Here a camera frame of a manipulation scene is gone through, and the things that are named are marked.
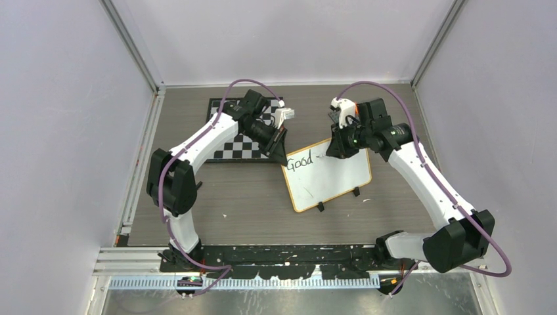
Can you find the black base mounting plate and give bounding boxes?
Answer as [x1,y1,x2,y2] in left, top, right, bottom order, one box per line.
[158,245,414,280]

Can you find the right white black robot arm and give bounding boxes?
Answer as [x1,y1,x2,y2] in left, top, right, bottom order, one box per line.
[326,98,495,273]

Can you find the purple cable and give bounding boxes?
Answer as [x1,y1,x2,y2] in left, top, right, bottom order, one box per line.
[157,78,286,298]
[335,81,512,298]

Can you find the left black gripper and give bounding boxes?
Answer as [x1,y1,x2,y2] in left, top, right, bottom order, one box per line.
[242,121,289,167]

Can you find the grey lego baseplate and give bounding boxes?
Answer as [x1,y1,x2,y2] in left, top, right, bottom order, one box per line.
[328,110,340,123]

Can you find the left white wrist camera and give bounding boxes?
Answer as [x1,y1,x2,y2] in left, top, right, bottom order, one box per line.
[272,107,295,129]

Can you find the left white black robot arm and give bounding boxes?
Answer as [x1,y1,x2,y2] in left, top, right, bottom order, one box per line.
[146,89,294,272]

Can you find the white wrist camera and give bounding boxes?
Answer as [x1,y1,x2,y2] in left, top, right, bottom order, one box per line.
[330,98,356,129]
[272,107,295,129]

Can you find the black white checkerboard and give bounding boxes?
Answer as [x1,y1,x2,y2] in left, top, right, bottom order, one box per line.
[206,98,279,163]

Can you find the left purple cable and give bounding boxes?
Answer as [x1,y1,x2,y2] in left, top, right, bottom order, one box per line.
[157,78,286,298]

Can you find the yellow framed whiteboard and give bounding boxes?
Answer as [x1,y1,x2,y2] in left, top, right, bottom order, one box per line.
[282,138,372,213]

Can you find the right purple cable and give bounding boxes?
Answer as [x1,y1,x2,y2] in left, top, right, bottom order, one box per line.
[335,81,512,298]

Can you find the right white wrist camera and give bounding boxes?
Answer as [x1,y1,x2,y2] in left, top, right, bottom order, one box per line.
[330,98,356,129]

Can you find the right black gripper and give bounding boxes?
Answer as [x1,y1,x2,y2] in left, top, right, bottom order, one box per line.
[328,118,372,158]

